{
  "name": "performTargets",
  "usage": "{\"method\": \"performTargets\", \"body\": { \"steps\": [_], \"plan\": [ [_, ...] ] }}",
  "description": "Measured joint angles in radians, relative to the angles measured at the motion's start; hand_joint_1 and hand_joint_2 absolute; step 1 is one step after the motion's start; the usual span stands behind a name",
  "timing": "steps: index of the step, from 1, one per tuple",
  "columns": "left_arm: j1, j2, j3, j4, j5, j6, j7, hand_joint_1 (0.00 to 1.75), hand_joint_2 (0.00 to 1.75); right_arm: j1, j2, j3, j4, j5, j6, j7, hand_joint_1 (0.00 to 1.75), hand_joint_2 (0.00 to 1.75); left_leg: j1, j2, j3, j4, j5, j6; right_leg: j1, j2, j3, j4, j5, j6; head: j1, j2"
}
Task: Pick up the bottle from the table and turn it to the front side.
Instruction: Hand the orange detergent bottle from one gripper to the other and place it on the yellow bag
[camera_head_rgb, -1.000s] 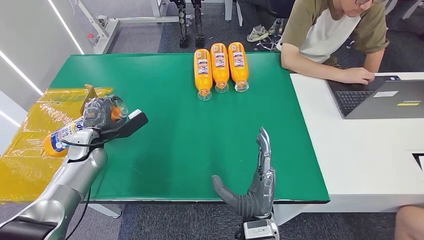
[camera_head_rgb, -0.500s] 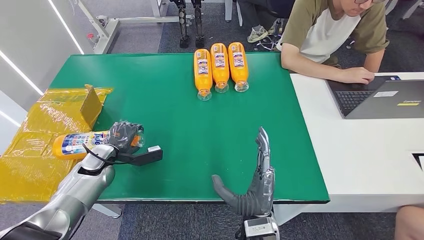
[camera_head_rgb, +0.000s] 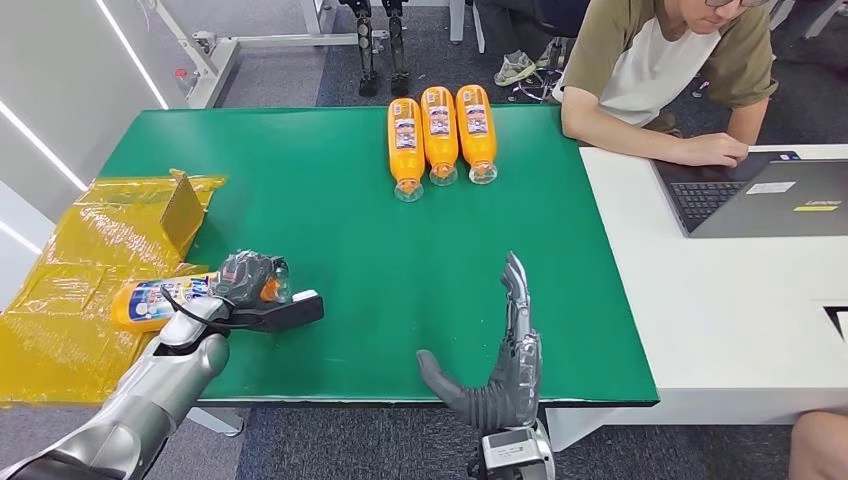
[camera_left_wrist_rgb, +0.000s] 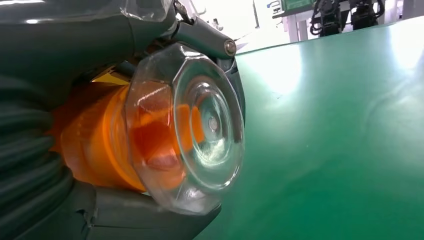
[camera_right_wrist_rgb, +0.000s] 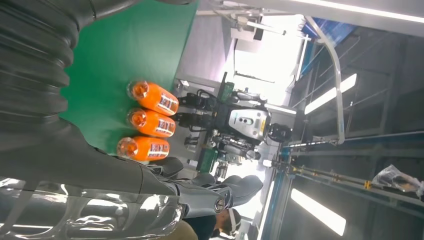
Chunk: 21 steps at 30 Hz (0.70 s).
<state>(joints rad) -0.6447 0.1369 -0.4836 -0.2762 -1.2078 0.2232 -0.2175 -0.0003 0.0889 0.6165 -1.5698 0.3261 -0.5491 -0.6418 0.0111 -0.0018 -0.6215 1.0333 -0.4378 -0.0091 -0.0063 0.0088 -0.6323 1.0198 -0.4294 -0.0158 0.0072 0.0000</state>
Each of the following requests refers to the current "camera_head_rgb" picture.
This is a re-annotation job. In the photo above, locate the orange bottle with label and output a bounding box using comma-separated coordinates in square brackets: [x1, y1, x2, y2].
[455, 84, 499, 186]
[386, 97, 427, 203]
[419, 86, 460, 188]
[111, 254, 293, 333]

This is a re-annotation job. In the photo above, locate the office chair base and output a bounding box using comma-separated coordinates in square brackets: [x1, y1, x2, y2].
[506, 38, 568, 105]

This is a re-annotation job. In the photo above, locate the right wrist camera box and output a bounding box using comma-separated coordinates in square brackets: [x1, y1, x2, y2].
[476, 423, 556, 480]

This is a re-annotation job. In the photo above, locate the black robot leg stand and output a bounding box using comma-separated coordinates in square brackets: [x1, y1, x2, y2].
[339, 0, 382, 99]
[381, 0, 412, 99]

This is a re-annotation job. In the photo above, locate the person at laptop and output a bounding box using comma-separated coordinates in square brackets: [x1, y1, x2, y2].
[551, 0, 780, 169]

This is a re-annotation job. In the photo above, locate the grey laptop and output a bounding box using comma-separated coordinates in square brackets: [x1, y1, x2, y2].
[651, 150, 848, 240]

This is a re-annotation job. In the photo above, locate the person's right hand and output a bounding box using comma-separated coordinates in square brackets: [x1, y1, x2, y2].
[678, 131, 751, 169]

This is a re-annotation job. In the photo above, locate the white desk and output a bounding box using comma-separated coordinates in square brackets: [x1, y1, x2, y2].
[546, 144, 848, 454]

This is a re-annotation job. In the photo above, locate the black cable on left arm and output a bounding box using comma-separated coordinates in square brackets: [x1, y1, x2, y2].
[158, 284, 234, 331]

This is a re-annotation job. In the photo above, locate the green table mat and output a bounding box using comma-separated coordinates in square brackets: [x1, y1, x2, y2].
[99, 104, 661, 407]

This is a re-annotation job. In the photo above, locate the yellow taped cardboard box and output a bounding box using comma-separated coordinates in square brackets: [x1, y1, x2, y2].
[0, 168, 228, 407]

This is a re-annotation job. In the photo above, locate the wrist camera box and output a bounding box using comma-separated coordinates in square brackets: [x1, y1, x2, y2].
[476, 423, 556, 480]
[228, 289, 326, 335]

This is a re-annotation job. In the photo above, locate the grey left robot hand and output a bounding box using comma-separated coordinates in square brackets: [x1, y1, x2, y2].
[210, 249, 293, 310]

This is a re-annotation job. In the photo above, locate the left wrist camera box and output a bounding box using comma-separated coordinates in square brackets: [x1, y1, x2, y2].
[228, 289, 326, 335]

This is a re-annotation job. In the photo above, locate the seated person with sneakers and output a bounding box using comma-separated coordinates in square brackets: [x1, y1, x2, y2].
[471, 0, 591, 89]

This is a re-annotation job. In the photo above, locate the white metal frame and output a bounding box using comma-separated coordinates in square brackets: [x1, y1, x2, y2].
[148, 0, 392, 110]

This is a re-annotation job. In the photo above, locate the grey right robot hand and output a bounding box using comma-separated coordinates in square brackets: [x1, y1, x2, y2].
[415, 250, 544, 433]

